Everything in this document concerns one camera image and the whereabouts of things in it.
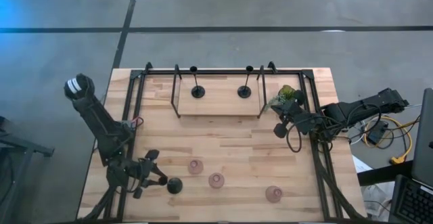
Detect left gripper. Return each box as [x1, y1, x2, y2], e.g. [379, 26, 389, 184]
[130, 149, 169, 200]

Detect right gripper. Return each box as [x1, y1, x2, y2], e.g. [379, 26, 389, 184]
[271, 91, 321, 139]

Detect black metal candlestick holder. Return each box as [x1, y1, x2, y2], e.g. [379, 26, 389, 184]
[189, 65, 206, 99]
[237, 65, 254, 99]
[166, 177, 184, 195]

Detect pink ribbed glass candle holder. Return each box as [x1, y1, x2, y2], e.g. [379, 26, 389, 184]
[265, 185, 283, 204]
[208, 172, 225, 189]
[187, 158, 205, 176]

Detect artificial succulents in black pot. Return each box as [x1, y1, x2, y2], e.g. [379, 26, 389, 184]
[265, 84, 298, 112]

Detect wooden shelf riser black legs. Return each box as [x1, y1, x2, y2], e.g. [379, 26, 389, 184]
[170, 64, 268, 119]

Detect black power brick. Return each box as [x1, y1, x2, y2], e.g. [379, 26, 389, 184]
[367, 120, 389, 145]

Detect black side desk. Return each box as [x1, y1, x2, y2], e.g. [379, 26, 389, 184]
[357, 160, 415, 187]

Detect white paper bag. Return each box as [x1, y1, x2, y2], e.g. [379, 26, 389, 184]
[351, 156, 392, 218]

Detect black metal stand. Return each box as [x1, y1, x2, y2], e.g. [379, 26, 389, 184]
[0, 115, 55, 224]

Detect dark grey laptop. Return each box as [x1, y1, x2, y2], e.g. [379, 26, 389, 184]
[388, 87, 433, 224]

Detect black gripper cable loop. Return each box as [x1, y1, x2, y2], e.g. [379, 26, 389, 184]
[286, 124, 302, 153]

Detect red wire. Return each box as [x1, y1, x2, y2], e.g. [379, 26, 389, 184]
[130, 116, 145, 129]

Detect black aluminium table frame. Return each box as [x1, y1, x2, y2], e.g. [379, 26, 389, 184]
[76, 61, 368, 223]

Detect yellow cable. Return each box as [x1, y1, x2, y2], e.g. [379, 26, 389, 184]
[363, 114, 413, 166]

